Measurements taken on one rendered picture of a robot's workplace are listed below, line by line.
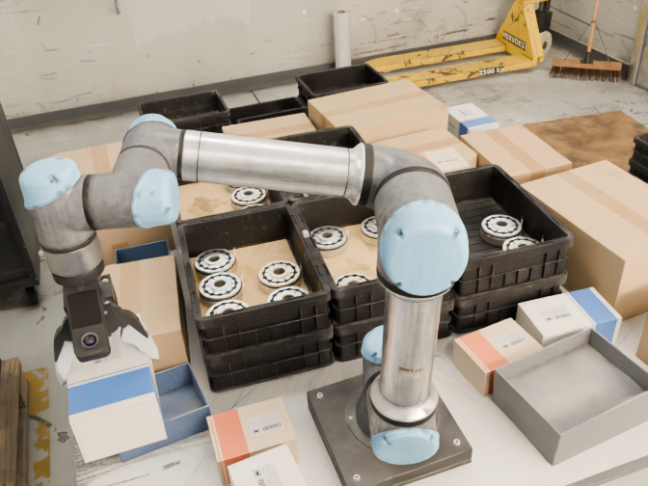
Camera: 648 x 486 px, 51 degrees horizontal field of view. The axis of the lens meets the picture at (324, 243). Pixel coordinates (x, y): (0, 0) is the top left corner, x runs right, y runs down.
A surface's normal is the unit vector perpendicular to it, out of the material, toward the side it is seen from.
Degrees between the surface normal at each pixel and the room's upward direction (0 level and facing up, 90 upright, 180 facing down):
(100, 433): 90
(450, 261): 86
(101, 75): 90
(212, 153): 50
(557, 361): 0
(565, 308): 0
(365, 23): 90
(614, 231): 0
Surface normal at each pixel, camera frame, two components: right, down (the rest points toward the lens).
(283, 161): 0.13, -0.11
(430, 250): 0.04, 0.51
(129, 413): 0.33, 0.52
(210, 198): -0.05, -0.82
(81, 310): 0.15, -0.48
